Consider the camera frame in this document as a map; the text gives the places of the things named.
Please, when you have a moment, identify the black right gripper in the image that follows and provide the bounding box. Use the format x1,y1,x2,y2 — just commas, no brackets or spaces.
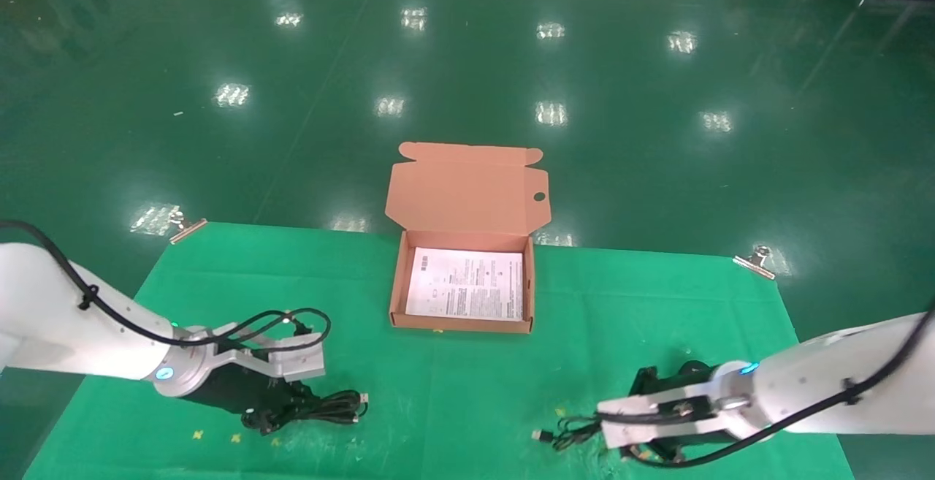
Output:
619,360,733,466

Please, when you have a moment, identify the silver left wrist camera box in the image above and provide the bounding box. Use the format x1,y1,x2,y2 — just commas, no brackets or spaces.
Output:
210,321,327,384

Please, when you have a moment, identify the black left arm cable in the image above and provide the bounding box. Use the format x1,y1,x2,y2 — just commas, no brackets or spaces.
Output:
0,220,332,351

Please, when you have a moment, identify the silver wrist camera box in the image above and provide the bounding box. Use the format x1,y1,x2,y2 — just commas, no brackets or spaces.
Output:
210,321,327,384
598,384,735,452

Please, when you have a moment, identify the black data cable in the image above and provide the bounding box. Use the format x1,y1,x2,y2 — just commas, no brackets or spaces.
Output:
241,390,370,435

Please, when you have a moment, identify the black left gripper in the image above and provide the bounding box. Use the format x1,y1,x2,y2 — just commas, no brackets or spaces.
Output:
183,362,320,435

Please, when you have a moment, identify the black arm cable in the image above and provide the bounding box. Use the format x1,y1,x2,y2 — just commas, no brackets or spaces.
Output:
0,220,332,351
562,303,935,471

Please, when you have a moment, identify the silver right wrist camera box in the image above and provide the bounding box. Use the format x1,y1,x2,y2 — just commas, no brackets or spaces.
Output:
598,384,735,452

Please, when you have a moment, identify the orange cardboard box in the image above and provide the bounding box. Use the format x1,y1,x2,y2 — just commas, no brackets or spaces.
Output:
385,142,550,335

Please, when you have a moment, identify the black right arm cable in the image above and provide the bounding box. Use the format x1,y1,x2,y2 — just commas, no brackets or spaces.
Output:
562,303,935,471

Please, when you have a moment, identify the white printed leaflet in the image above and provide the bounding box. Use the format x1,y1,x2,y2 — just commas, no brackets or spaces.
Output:
405,247,525,322

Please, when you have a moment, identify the silver table clip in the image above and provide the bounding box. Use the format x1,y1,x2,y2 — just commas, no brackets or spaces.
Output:
168,206,209,246
732,244,777,281

